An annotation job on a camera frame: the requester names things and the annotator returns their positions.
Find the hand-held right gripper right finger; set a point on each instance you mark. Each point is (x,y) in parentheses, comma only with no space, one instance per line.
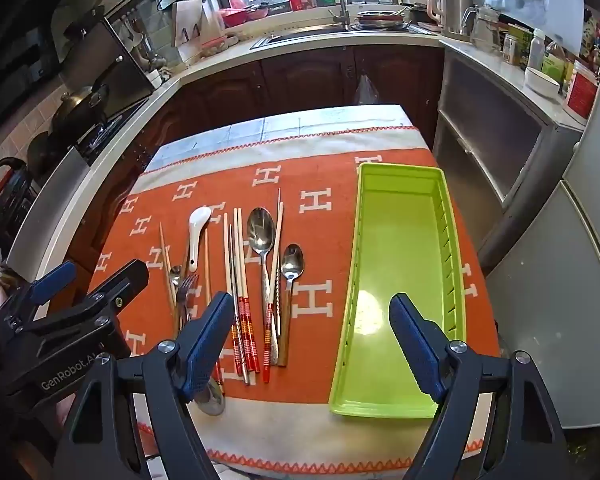
(415,345)

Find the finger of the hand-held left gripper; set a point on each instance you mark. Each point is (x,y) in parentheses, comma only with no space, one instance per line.
(125,285)
(55,280)

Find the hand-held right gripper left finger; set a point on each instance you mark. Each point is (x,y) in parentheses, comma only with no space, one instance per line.
(207,345)

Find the brown bamboo chopstick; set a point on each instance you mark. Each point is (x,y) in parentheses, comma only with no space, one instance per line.
(162,240)
(168,265)

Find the small steel spoon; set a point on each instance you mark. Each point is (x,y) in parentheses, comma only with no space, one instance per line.
(175,274)

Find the steel fork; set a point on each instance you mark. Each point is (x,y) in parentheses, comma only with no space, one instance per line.
(186,292)

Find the white ceramic spoon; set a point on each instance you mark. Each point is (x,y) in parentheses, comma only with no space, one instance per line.
(200,220)

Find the green plastic utensil tray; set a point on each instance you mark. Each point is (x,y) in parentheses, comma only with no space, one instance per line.
(405,240)

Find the large steel spoon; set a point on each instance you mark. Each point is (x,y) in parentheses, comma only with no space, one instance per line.
(261,230)

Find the black bag red trim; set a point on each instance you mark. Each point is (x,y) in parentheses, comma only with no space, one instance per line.
(5,200)

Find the black pot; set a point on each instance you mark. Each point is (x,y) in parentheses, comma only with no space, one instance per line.
(41,152)

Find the orange patterned blanket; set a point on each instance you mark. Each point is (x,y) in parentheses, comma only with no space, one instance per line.
(330,240)

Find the gas stove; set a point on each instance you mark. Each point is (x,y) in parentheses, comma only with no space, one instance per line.
(100,135)

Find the grey refrigerator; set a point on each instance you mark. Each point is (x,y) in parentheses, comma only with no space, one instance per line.
(570,285)

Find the black wok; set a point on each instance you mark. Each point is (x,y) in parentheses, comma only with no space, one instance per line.
(77,107)

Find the small white cup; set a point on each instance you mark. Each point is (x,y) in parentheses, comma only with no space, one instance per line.
(155,78)

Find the steel range hood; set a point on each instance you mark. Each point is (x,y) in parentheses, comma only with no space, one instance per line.
(100,55)

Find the steel cabinet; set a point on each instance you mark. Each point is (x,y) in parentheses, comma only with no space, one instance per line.
(485,125)

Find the hanging clear plastic bag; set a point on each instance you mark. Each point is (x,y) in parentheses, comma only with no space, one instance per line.
(367,92)

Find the dark wooden cabinets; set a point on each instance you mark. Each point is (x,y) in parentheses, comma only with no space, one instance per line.
(290,77)

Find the pale cutting board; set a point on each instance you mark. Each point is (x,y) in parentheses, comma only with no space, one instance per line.
(187,17)

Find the white bowl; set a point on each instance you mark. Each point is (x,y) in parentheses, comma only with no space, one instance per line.
(542,85)

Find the red plastic basin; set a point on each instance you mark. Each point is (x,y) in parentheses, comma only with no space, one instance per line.
(237,17)

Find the red label tub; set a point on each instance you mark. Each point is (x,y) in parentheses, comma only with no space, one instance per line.
(580,95)

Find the steel kitchen sink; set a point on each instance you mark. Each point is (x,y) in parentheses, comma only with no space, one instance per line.
(305,36)

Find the green label bottle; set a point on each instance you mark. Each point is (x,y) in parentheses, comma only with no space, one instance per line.
(554,65)

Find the green label jar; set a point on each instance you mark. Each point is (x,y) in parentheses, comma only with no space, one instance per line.
(512,47)

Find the white-cap plastic bottle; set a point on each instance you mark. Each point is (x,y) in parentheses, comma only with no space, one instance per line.
(536,52)

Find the glass pitcher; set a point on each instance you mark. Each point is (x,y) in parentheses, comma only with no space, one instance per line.
(485,30)

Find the steel electric kettle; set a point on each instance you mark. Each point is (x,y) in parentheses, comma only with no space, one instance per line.
(455,5)

